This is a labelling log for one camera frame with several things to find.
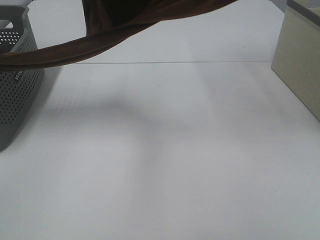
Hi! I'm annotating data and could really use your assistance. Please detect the brown towel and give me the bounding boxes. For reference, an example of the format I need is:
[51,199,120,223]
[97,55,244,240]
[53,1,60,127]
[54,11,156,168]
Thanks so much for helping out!
[0,0,233,71]

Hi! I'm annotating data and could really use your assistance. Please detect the grey perforated plastic basket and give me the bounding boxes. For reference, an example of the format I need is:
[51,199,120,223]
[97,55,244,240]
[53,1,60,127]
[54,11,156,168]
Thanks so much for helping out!
[0,4,45,151]

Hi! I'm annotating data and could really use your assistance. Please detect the beige storage box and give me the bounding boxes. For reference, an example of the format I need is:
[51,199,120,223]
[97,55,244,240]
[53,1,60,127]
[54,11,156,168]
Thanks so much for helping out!
[271,0,320,119]

